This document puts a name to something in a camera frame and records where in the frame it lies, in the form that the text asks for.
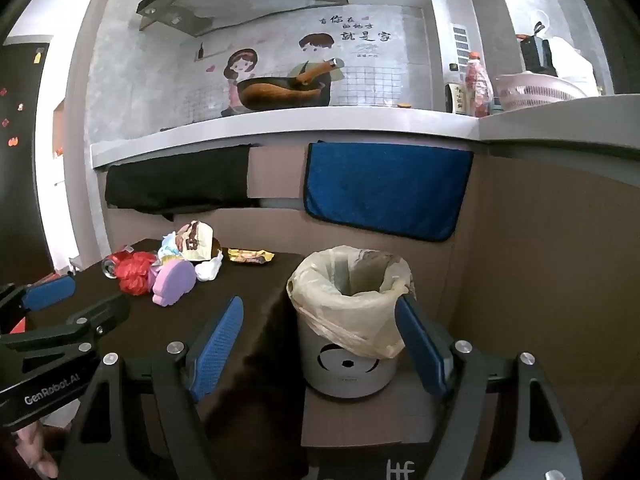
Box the clear plastic cup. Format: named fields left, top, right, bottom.
left=101, top=251, right=132, bottom=280

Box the black knife block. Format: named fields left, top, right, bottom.
left=519, top=22, right=556, bottom=75

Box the cartoon wall sticker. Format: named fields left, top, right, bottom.
left=192, top=12, right=396, bottom=121

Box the purple foam piece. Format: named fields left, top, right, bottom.
left=151, top=259, right=197, bottom=307

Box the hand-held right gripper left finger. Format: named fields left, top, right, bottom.
left=60, top=296, right=245, bottom=480

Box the red plastic bag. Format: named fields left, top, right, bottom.
left=117, top=252, right=160, bottom=296

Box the white plastic container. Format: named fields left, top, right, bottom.
left=542, top=35, right=597, bottom=97

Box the yellow snack wrapper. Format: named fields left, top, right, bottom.
left=227, top=247, right=276, bottom=265

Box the cream snack bag red print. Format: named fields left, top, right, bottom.
left=177, top=221, right=223, bottom=263

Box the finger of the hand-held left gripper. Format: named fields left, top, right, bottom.
left=0, top=275, right=77, bottom=333
left=0, top=293, right=132, bottom=361

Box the group of red fridge magnets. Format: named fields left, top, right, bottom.
left=0, top=47, right=46, bottom=148

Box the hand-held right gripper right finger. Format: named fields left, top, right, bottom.
left=395, top=294, right=586, bottom=480

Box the white round trash bin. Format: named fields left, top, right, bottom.
left=297, top=305, right=401, bottom=401

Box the black cloth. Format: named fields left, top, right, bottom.
left=104, top=145, right=253, bottom=221

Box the small white plastic wrapper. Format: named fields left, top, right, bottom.
left=195, top=252, right=224, bottom=282

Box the wok with wooden handle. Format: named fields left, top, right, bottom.
left=235, top=57, right=346, bottom=111

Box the white plastic basket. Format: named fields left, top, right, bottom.
left=494, top=74, right=588, bottom=112

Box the person's left hand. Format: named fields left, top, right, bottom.
left=15, top=420, right=58, bottom=479

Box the white wall switch panel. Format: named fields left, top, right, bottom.
left=452, top=22, right=471, bottom=63

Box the blue towel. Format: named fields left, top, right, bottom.
left=302, top=141, right=475, bottom=242

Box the red label plastic bottle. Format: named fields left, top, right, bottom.
left=465, top=51, right=496, bottom=118

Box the white jar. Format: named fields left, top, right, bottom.
left=445, top=82, right=468, bottom=115

